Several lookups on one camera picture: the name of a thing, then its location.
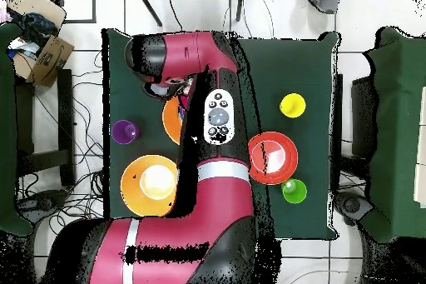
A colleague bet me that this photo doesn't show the large orange bowl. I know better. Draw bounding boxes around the large orange bowl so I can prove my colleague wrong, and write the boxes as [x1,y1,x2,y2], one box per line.
[120,154,181,218]
[161,96,184,146]

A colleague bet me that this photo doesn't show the pink plastic bowl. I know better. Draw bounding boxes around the pink plastic bowl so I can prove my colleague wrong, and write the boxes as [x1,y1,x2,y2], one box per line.
[178,94,191,120]

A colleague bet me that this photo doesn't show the wide red bowl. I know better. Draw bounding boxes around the wide red bowl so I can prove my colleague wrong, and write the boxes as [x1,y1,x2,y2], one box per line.
[247,131,300,186]

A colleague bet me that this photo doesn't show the yellow plastic cup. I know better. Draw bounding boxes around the yellow plastic cup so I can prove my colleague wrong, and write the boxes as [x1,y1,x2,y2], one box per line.
[279,92,306,119]

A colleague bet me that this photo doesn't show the purple plastic cup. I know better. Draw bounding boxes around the purple plastic cup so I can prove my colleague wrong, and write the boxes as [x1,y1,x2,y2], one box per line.
[111,119,141,146]

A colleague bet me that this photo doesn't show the green plastic cup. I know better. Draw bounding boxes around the green plastic cup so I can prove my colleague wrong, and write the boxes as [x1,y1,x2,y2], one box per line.
[280,177,308,205]

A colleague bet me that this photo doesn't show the dark green tablecloth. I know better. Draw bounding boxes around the dark green tablecloth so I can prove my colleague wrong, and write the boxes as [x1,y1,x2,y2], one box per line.
[102,28,340,241]

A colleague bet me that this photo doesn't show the open cardboard box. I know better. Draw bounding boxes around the open cardboard box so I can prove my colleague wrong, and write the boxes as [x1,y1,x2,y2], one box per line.
[11,34,76,88]

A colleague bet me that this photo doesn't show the green covered table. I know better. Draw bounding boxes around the green covered table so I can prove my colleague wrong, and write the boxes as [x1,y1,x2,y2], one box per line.
[0,22,34,237]
[360,26,426,244]

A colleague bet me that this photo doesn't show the dark blue bag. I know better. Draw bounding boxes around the dark blue bag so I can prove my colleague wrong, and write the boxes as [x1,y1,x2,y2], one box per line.
[17,12,60,47]

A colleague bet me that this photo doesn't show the flat cardboard sheet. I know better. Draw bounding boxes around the flat cardboard sheet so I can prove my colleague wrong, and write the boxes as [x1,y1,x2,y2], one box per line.
[4,0,67,32]

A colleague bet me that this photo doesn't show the black cable bundle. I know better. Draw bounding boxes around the black cable bundle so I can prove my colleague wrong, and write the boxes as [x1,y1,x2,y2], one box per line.
[14,50,111,232]

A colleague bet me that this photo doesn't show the black bench frame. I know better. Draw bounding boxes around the black bench frame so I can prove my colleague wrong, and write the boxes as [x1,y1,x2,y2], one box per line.
[14,68,77,187]

